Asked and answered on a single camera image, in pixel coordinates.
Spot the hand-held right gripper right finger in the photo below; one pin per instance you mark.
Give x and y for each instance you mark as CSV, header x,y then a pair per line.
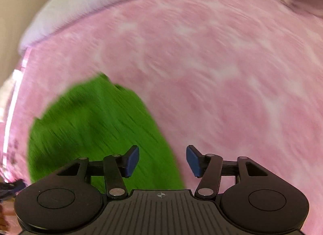
x,y
192,160

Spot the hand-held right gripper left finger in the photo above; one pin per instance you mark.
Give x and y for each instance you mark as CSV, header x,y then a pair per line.
x,y
133,160

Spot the green knitted sweater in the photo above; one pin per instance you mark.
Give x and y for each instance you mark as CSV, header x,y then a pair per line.
x,y
96,129

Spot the pink floral blanket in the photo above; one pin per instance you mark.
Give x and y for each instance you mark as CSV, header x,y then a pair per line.
x,y
207,73

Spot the dark blue cloth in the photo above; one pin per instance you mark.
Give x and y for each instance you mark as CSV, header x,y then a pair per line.
x,y
11,187

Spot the grey ribbed quilt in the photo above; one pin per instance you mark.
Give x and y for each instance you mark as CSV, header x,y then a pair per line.
x,y
83,2

